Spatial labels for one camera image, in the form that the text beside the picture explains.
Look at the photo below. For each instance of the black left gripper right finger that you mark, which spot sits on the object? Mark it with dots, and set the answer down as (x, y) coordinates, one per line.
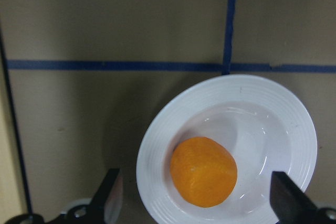
(291, 205)

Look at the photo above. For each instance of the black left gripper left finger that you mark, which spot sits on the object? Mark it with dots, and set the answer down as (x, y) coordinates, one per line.
(105, 204)

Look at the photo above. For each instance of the white round plate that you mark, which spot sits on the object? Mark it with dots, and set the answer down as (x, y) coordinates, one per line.
(263, 125)

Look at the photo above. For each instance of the orange fruit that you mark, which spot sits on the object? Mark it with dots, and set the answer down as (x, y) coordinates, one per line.
(203, 172)

